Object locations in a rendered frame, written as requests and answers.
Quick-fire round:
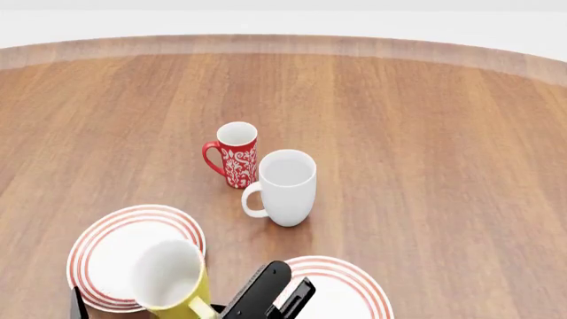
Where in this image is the plain white mug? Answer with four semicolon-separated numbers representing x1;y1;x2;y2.
241;149;318;229

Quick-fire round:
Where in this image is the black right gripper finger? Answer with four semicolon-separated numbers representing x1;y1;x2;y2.
219;260;293;319
264;276;317;319

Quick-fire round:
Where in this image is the white plate with red rings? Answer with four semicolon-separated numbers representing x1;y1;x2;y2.
270;255;396;319
66;204;207;314

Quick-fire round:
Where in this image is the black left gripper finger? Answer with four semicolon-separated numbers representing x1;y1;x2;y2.
70;286;89;319

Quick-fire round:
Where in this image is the yellow and white mug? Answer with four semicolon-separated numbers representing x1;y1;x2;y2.
131;238;219;319

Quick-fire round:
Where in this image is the red white patterned mug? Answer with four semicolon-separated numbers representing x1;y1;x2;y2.
201;121;260;190

